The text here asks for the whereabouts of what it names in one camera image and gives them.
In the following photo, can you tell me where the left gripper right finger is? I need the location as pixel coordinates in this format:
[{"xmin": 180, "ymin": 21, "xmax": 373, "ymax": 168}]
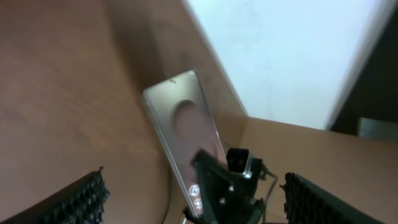
[{"xmin": 281, "ymin": 172, "xmax": 382, "ymax": 224}]

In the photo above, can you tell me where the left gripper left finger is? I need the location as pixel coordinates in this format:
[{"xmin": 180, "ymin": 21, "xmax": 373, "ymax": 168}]
[{"xmin": 1, "ymin": 167, "xmax": 109, "ymax": 224}]

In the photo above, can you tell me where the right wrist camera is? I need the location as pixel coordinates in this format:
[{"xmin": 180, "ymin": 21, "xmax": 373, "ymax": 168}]
[{"xmin": 226, "ymin": 148, "xmax": 266, "ymax": 180}]

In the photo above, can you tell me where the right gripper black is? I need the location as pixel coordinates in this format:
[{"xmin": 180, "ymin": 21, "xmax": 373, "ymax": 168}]
[{"xmin": 183, "ymin": 149, "xmax": 264, "ymax": 224}]

